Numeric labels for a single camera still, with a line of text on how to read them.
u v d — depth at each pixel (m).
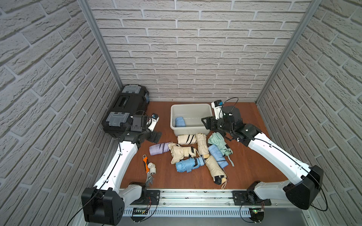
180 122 1.03
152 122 0.67
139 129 0.59
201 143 0.87
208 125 0.66
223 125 0.61
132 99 0.98
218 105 0.64
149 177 0.80
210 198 0.76
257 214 0.71
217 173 0.77
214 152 0.87
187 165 0.81
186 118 1.10
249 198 0.64
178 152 0.85
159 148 0.88
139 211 0.73
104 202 0.37
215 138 0.90
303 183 0.38
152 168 0.81
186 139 0.92
